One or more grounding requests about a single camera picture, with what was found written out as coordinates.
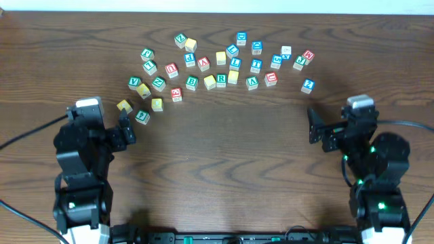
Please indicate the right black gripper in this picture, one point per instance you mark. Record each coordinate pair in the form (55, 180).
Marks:
(338, 132)

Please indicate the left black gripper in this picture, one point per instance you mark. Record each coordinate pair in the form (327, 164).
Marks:
(117, 136)

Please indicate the green B block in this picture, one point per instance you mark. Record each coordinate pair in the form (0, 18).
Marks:
(192, 83)

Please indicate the blue T block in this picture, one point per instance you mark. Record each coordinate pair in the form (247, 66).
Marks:
(256, 66)

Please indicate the yellow O block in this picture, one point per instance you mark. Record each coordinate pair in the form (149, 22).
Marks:
(233, 76)

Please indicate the green R block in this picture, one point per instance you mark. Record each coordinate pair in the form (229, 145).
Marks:
(221, 80)

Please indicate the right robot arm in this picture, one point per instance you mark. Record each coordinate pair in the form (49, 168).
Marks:
(378, 162)

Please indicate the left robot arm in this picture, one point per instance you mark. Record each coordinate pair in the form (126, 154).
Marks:
(84, 150)

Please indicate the green 4 block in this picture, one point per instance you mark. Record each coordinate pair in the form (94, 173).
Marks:
(142, 117)

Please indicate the yellow block far left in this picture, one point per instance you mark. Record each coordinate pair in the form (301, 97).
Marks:
(125, 105)

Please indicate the yellow block lower middle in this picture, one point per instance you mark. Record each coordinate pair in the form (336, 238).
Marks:
(157, 104)

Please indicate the yellow block near V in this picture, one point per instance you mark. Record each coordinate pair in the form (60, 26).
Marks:
(143, 91)

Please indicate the green V block left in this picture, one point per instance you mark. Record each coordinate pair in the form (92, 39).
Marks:
(134, 82)

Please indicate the green v block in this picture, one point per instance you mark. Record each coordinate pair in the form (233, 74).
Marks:
(252, 83)
(134, 82)

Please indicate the blue 2 block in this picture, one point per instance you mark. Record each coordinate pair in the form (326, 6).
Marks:
(307, 86)

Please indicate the green N block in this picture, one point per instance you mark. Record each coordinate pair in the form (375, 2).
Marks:
(159, 84)

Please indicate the green 7 block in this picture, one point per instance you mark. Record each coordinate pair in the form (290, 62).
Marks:
(150, 67)

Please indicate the red U block right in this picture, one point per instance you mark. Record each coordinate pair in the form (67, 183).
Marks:
(270, 79)

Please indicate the red u block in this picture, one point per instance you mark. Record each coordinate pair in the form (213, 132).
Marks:
(171, 70)
(270, 79)

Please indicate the green J block right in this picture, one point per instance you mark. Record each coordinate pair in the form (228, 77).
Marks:
(299, 62)

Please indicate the green j block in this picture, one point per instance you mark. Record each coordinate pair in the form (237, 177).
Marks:
(147, 54)
(299, 62)

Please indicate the red U block left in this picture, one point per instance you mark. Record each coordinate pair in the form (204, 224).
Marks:
(171, 70)

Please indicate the green J block left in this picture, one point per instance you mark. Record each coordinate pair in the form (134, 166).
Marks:
(147, 54)

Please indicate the red M block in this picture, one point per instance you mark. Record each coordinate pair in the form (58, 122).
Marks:
(308, 55)

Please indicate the blue 5 block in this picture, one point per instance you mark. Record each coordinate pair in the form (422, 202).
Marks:
(276, 61)

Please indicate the green V block right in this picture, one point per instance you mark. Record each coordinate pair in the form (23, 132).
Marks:
(252, 83)

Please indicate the white X block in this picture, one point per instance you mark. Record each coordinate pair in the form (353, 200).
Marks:
(286, 52)

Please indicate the blue P block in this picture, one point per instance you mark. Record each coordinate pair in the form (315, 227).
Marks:
(189, 59)

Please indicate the yellow block beside R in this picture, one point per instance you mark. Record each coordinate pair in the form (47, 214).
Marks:
(210, 82)

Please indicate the red A block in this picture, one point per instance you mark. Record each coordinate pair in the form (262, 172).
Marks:
(203, 64)

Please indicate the green Z block top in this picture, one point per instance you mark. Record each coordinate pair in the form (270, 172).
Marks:
(180, 40)

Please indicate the blue D block right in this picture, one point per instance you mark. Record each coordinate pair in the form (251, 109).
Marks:
(257, 47)

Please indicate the yellow block beside Z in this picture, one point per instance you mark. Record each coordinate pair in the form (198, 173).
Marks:
(190, 45)

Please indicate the blue L block lower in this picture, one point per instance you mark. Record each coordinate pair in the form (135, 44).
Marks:
(235, 64)

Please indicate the blue l block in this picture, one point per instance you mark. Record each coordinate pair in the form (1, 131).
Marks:
(232, 51)
(235, 64)

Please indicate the blue L block upper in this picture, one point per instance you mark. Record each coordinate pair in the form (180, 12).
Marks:
(232, 51)

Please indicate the yellow block centre top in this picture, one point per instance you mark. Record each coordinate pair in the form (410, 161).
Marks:
(220, 58)

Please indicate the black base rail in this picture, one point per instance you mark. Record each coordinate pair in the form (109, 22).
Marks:
(296, 234)

